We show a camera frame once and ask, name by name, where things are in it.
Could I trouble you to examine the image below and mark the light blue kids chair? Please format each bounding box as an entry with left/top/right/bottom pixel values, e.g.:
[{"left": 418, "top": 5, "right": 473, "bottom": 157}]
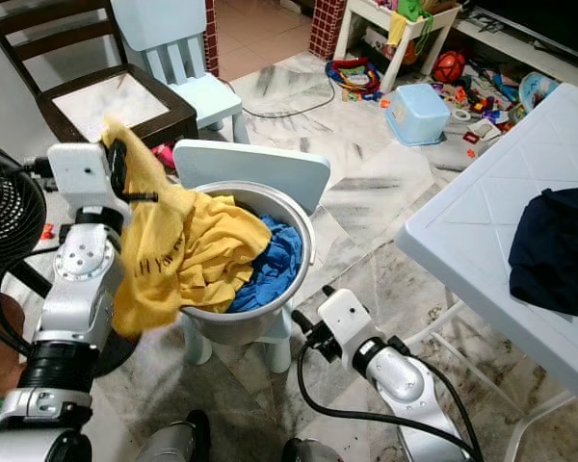
[
  {"left": 173, "top": 140, "right": 331, "bottom": 372},
  {"left": 111, "top": 0, "right": 250, "bottom": 145}
]

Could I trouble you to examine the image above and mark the silver left robot leg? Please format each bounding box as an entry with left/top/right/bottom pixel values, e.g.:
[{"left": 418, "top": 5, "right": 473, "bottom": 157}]
[{"left": 135, "top": 412, "right": 211, "bottom": 462}]

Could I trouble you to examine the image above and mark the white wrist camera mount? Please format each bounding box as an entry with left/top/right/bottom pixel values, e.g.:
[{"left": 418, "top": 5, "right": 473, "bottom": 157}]
[
  {"left": 48, "top": 142, "right": 117, "bottom": 215},
  {"left": 316, "top": 289, "right": 379, "bottom": 369}
]

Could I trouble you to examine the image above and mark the grey plastic bucket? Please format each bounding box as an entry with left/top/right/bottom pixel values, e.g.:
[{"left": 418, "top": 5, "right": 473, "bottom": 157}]
[{"left": 183, "top": 181, "right": 317, "bottom": 346}]

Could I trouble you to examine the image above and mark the dark navy garment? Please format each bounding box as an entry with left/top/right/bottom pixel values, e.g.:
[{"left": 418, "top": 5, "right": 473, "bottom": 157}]
[{"left": 508, "top": 183, "right": 578, "bottom": 321}]

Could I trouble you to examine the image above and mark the colourful toy hoop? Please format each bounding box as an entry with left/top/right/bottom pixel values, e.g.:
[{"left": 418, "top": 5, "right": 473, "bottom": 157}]
[{"left": 325, "top": 58, "right": 384, "bottom": 99}]

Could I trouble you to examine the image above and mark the blue cloth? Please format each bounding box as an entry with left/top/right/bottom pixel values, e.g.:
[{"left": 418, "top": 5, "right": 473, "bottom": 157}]
[{"left": 224, "top": 214, "right": 304, "bottom": 314}]

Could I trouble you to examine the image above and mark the yellow printed shirt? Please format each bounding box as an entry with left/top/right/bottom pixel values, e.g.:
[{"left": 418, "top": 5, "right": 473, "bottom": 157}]
[{"left": 101, "top": 117, "right": 274, "bottom": 338}]

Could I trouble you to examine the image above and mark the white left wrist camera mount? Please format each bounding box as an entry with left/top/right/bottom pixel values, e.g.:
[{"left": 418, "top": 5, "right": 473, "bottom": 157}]
[{"left": 48, "top": 142, "right": 117, "bottom": 215}]

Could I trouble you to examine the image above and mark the silver right robot leg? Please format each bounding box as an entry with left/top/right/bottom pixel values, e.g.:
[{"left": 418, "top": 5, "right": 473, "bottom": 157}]
[{"left": 279, "top": 438, "right": 348, "bottom": 462}]

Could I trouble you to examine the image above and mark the person's bare leg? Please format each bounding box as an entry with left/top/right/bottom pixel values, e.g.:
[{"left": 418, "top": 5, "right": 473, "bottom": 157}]
[{"left": 0, "top": 322, "right": 39, "bottom": 400}]

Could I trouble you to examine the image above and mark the television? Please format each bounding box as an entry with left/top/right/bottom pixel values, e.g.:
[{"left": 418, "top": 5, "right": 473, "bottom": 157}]
[{"left": 472, "top": 0, "right": 578, "bottom": 49}]

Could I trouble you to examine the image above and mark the white kids table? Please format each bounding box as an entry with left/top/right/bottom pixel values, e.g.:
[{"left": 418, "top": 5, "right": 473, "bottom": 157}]
[{"left": 332, "top": 0, "right": 463, "bottom": 92}]

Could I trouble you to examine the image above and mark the light blue plastic box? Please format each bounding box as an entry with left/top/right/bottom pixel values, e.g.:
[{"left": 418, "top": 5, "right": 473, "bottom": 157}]
[{"left": 385, "top": 82, "right": 452, "bottom": 147}]

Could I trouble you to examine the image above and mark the dark wooden chair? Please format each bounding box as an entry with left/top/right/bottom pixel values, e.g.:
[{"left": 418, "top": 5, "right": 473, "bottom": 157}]
[{"left": 0, "top": 0, "right": 199, "bottom": 150}]

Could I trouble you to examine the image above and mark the light blue round basin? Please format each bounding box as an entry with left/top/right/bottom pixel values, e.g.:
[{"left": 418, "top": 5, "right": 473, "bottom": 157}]
[{"left": 518, "top": 70, "right": 562, "bottom": 112}]

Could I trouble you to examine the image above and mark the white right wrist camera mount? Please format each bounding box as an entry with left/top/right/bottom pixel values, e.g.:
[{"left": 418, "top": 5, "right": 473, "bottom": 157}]
[{"left": 316, "top": 289, "right": 379, "bottom": 369}]

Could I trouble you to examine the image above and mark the light blue folding table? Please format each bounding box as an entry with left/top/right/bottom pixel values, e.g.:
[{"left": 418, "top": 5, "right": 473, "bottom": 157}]
[{"left": 395, "top": 82, "right": 578, "bottom": 462}]

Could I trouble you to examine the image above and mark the green toy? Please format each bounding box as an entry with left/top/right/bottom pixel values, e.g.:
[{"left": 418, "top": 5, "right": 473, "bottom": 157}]
[{"left": 395, "top": 0, "right": 434, "bottom": 20}]

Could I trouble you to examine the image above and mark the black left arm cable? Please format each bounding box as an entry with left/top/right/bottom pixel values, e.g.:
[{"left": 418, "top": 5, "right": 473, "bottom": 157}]
[
  {"left": 0, "top": 258, "right": 64, "bottom": 338},
  {"left": 0, "top": 154, "right": 59, "bottom": 338}
]

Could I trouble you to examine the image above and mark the silver robot leg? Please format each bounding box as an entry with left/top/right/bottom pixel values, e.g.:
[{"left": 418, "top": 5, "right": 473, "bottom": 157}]
[
  {"left": 279, "top": 438, "right": 348, "bottom": 462},
  {"left": 135, "top": 412, "right": 211, "bottom": 462}
]

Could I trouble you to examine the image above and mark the small yellow cloth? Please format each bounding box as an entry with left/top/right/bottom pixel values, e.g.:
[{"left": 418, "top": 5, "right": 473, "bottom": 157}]
[{"left": 387, "top": 10, "right": 410, "bottom": 47}]

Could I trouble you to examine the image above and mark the pink toy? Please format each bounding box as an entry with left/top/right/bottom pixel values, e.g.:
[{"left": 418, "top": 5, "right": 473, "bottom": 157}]
[{"left": 149, "top": 144, "right": 176, "bottom": 172}]

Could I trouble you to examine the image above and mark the red ball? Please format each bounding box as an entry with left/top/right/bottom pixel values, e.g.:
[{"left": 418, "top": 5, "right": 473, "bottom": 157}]
[{"left": 431, "top": 50, "right": 466, "bottom": 85}]

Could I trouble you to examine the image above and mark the black floor cable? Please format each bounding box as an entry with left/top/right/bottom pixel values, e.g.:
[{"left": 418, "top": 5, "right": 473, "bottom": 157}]
[{"left": 236, "top": 77, "right": 338, "bottom": 119}]

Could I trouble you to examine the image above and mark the black standing fan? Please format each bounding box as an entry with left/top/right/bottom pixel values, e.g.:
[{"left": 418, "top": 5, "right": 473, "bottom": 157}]
[{"left": 0, "top": 140, "right": 136, "bottom": 376}]

